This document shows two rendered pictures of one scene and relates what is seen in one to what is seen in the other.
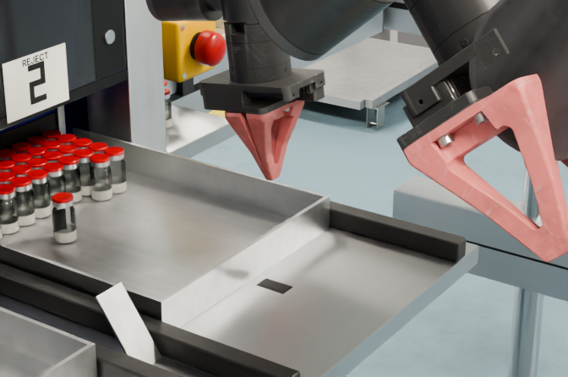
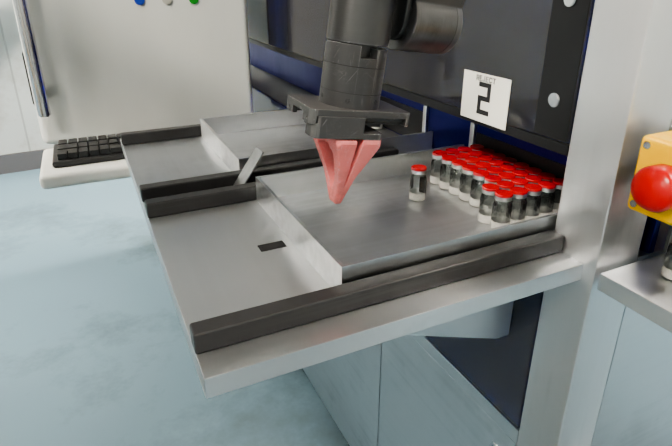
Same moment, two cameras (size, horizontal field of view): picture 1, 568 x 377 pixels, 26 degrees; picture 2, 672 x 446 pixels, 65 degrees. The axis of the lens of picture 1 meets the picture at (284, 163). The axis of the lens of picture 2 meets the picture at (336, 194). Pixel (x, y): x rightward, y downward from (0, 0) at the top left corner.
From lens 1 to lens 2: 1.40 m
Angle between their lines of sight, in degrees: 107
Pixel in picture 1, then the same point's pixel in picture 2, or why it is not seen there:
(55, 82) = (496, 108)
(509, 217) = not seen: outside the picture
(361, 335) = (167, 254)
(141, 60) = (586, 147)
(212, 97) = not seen: hidden behind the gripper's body
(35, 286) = not seen: hidden behind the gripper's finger
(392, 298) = (188, 283)
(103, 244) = (397, 207)
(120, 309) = (252, 160)
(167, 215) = (430, 235)
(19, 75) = (472, 84)
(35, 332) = (277, 157)
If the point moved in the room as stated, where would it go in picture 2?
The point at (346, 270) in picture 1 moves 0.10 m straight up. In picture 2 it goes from (257, 280) to (250, 187)
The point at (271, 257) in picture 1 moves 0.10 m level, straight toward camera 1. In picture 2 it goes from (301, 244) to (229, 225)
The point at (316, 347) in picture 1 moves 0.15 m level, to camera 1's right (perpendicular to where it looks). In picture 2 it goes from (179, 236) to (61, 299)
